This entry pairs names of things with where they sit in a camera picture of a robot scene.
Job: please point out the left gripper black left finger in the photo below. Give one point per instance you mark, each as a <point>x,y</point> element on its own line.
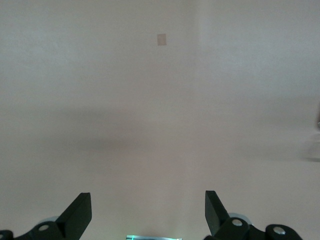
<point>75,217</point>

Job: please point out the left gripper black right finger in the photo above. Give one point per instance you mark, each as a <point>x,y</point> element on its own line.
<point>216,217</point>

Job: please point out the tan tape patch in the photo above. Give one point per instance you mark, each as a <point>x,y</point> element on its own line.
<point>161,40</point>

